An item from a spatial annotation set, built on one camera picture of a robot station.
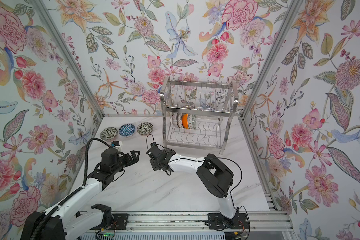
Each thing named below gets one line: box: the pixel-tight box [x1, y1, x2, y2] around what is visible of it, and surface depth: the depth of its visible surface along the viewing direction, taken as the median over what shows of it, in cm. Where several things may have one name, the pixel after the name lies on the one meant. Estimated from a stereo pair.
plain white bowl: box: [181, 113, 190, 129], surface depth 105 cm
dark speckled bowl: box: [137, 122, 154, 135], surface depth 112 cm
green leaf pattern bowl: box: [100, 127, 118, 141], surface depth 109 cm
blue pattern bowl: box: [118, 123, 136, 138], surface depth 112 cm
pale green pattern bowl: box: [188, 113, 197, 130], surface depth 106 cm
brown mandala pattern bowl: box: [177, 112, 183, 129], surface depth 106 cm
